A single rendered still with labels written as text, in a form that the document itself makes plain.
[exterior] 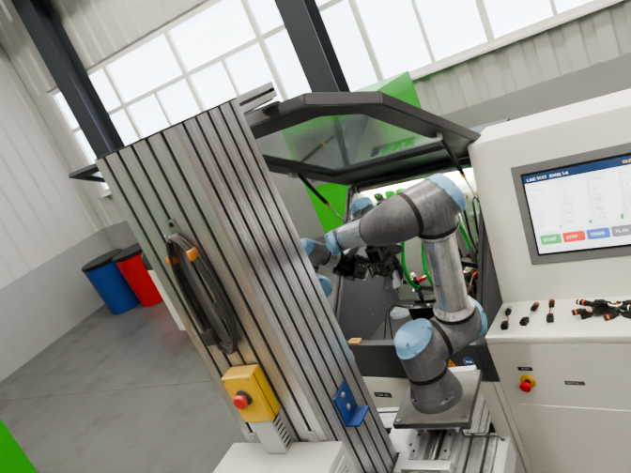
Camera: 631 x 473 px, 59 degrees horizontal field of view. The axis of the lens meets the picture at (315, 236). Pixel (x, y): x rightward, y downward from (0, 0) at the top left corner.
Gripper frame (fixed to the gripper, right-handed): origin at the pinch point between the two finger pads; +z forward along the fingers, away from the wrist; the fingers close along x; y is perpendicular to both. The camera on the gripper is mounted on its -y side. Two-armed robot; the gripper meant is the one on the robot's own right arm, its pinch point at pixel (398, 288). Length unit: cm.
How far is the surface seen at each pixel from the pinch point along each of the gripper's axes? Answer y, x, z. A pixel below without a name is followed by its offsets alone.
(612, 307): -13, 62, 20
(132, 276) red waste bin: -220, -546, 73
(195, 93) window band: -355, -433, -105
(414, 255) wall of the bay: -57, -26, 15
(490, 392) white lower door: -3, 18, 47
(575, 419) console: -3, 44, 57
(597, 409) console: -3, 52, 52
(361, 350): -3.0, -30.8, 29.0
